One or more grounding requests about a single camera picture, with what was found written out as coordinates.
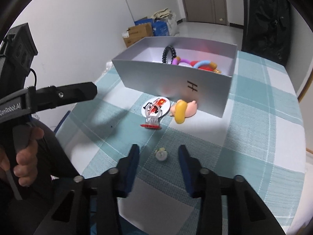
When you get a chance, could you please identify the light blue ring bracelet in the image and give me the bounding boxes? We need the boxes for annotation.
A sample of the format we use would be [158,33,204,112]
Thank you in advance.
[192,59,213,71]

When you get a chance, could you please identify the teal plaid tablecloth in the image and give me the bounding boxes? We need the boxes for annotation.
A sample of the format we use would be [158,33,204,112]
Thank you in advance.
[57,52,306,234]

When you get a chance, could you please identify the red China flag badge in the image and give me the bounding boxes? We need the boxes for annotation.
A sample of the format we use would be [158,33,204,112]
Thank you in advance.
[190,61,199,67]

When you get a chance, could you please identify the grey open storage box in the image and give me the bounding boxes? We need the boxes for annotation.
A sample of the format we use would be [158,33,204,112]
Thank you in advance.
[112,37,238,117]

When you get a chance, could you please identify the beige tote bag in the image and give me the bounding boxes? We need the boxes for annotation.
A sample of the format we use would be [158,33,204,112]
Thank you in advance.
[151,8,179,36]

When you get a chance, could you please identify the grey room door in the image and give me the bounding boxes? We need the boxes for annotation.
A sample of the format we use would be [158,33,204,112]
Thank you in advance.
[183,0,228,25]

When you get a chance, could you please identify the red hair clip charm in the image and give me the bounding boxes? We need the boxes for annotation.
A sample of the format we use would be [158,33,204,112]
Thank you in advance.
[141,104,161,129]

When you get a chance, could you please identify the blue cardboard box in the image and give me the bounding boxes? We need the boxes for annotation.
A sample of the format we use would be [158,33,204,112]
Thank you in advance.
[134,18,170,36]

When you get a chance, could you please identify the white red round badge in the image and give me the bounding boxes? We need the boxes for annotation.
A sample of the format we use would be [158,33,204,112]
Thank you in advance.
[141,97,171,118]

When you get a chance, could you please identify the purple ring bracelet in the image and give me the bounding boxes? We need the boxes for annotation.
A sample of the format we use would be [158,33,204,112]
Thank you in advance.
[170,56,196,67]

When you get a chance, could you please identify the black backpack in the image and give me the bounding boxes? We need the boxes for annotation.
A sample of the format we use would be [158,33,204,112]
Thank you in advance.
[245,0,292,66]

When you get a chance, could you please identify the black bead bracelet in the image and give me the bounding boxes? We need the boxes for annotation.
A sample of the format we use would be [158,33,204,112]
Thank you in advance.
[161,44,177,65]

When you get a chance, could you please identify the pink yellow cartoon figurine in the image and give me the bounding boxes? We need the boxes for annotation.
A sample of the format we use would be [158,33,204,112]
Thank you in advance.
[170,100,197,124]

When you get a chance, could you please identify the person's left hand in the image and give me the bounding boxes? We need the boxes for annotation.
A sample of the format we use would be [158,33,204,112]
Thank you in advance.
[1,126,45,187]

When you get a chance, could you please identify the small white ring charm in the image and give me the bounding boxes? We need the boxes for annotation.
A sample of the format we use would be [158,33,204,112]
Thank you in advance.
[155,147,168,161]

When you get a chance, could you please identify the brown cardboard box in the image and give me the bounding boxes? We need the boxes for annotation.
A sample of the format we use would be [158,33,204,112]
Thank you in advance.
[121,23,153,48]

